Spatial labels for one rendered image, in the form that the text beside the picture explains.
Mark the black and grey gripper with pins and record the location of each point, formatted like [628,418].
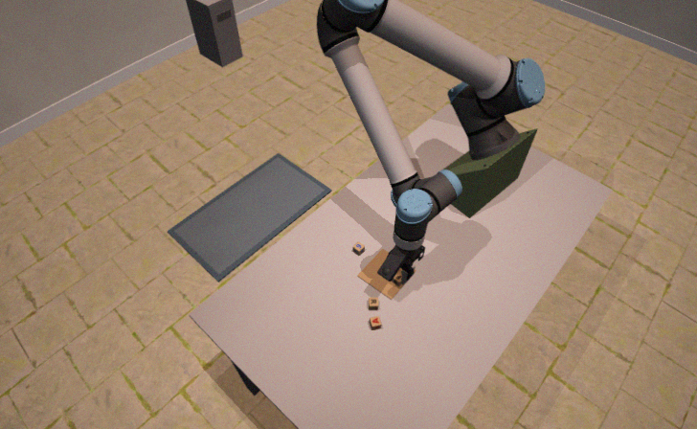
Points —
[407,270]

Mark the tan flat mat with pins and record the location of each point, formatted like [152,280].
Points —
[369,275]

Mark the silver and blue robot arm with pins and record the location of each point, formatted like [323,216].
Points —
[492,87]

